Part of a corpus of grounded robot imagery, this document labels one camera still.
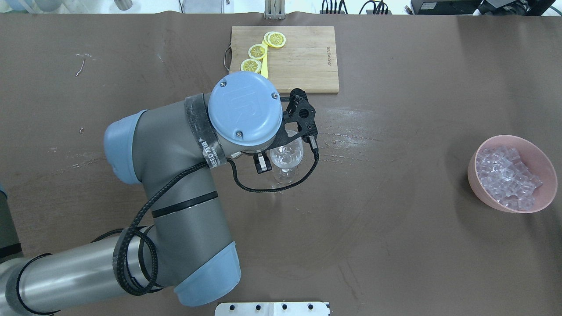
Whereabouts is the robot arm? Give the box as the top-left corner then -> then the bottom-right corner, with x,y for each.
1,72 -> 319,316

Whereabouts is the lemon slice near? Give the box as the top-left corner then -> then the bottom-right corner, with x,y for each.
240,58 -> 262,74

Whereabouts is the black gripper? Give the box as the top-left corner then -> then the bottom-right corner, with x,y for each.
254,88 -> 318,174

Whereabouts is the lemon slice far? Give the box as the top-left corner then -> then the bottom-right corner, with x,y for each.
263,31 -> 286,48

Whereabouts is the lemon slice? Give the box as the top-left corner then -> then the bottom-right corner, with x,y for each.
240,58 -> 262,74
263,31 -> 286,48
248,44 -> 268,61

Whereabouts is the bamboo cutting board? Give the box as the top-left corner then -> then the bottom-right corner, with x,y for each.
229,26 -> 340,93

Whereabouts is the clear wine glass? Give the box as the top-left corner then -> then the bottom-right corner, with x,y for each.
268,138 -> 304,185

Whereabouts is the pile of clear ice cubes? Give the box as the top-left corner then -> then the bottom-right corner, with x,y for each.
476,145 -> 543,211

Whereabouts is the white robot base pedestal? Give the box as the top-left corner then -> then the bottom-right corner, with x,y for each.
214,302 -> 331,316

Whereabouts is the pink bowl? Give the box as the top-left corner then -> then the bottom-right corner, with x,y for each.
467,135 -> 558,214

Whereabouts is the lemon slice middle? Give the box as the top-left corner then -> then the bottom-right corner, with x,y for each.
248,44 -> 268,61

